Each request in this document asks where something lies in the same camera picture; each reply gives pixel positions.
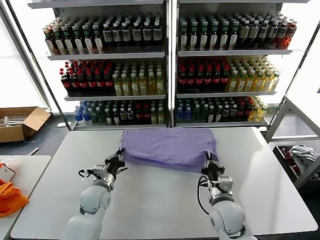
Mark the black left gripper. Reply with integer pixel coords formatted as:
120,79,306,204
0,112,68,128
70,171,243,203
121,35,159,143
104,148,128,177

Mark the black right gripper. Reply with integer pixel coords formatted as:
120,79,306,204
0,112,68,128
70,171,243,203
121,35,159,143
201,152,226,181

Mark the purple t-shirt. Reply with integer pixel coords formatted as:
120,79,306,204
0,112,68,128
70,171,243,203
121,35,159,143
119,128,221,174

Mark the green tinted bottle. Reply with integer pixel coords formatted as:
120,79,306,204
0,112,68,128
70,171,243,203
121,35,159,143
90,106,100,124
200,104,209,122
192,104,201,122

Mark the cola bottle red cap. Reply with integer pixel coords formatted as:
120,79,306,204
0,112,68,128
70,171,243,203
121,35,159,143
142,105,151,124
211,65,221,91
134,105,144,124
194,66,205,91
95,69,105,95
60,69,72,95
103,69,113,95
78,69,88,95
236,101,245,121
203,65,213,91
186,66,196,91
220,65,230,91
177,66,188,91
244,100,252,121
69,69,80,95
86,69,97,95

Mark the black plastic bin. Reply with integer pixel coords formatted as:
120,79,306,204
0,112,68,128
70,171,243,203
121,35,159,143
272,144,320,193

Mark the red crumpled garment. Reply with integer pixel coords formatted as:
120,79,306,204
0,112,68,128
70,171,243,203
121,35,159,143
281,147,301,176

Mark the white side table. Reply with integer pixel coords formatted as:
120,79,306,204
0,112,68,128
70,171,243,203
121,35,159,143
0,154,52,240

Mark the grey crumpled garment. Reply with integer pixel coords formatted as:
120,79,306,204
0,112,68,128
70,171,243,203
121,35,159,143
288,144,320,173

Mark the brown cardboard box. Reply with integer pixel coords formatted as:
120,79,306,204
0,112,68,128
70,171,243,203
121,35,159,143
0,106,52,144

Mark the grey metal shelf rack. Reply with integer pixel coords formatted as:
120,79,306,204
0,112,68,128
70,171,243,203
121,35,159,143
27,0,173,132
172,0,295,130

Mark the small white box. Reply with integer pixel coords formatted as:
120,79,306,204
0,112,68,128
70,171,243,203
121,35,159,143
0,164,16,182

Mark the orange fabric bag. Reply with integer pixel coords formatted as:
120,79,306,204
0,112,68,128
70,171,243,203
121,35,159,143
0,161,30,218

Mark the dark bottle blue white label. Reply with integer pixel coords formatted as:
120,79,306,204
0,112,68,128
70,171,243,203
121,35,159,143
268,19,280,48
121,21,132,52
151,20,163,51
258,19,270,49
102,22,114,53
112,21,123,52
142,20,153,51
131,21,143,52

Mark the amber tea bottle white label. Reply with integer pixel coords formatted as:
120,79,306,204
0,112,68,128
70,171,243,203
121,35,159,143
45,27,58,56

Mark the dark bottle beige label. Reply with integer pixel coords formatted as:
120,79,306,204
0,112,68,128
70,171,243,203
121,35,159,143
249,19,260,49
239,20,250,49

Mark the red tea bottle white cap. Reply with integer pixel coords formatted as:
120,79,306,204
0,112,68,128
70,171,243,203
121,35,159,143
284,20,298,49
276,19,288,49

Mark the black slanted window bar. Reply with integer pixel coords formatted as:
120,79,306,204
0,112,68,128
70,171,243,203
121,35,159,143
6,0,72,131

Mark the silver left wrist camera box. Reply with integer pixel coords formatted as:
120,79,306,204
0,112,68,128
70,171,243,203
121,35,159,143
92,164,107,177

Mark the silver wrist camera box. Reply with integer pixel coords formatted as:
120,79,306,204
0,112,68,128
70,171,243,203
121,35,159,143
92,164,107,177
216,176,235,193

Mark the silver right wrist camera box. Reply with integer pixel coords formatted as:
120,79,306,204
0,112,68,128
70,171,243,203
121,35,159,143
216,176,235,193

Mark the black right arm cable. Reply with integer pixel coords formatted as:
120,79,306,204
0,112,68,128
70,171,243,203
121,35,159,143
197,174,213,216

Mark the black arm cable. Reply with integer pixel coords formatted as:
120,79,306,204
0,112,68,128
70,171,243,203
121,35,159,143
77,168,95,181
197,174,213,216

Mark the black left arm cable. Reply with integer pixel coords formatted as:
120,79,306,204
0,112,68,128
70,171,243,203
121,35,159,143
77,168,95,181

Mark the grey metal frame table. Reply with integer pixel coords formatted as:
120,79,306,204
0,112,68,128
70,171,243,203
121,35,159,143
264,94,320,191

